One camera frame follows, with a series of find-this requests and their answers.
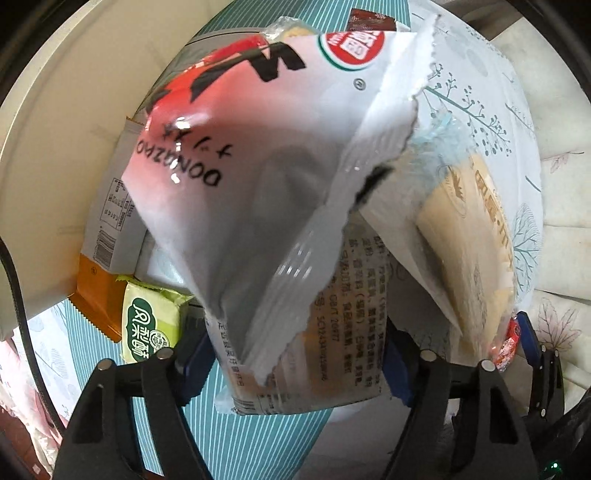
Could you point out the small green pastry packet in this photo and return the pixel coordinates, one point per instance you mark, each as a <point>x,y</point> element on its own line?
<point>147,318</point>

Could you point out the small red candy packet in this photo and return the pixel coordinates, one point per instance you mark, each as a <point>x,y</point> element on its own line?
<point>508,346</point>

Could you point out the red and white snack bag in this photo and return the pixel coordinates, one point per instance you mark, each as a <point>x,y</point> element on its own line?
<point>258,161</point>

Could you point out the small yellow snack packet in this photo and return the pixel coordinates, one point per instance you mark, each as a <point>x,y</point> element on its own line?
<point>298,32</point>

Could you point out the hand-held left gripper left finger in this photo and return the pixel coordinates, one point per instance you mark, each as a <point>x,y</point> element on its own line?
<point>194,369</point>

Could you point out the yellow cake packet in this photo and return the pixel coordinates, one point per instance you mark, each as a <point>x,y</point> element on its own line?
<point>471,230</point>

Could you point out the blue printed tablecloth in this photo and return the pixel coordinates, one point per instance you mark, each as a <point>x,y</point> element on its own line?
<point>258,443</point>

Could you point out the orange and white snack packet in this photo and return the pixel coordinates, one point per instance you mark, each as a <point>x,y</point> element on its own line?
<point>111,230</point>

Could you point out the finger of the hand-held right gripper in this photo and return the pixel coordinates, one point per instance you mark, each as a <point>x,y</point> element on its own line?
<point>531,341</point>

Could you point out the dark red snack packet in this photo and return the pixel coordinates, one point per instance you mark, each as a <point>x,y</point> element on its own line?
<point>369,18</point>

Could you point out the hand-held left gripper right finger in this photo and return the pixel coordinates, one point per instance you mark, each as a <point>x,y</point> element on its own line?
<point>397,369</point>

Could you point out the white plastic storage bin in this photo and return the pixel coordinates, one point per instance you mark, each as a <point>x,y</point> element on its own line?
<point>60,161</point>

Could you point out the white floral curtain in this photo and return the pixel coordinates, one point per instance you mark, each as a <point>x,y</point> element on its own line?
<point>563,207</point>

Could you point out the clear packet with brown label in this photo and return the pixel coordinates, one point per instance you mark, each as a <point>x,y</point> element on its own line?
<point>323,323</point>

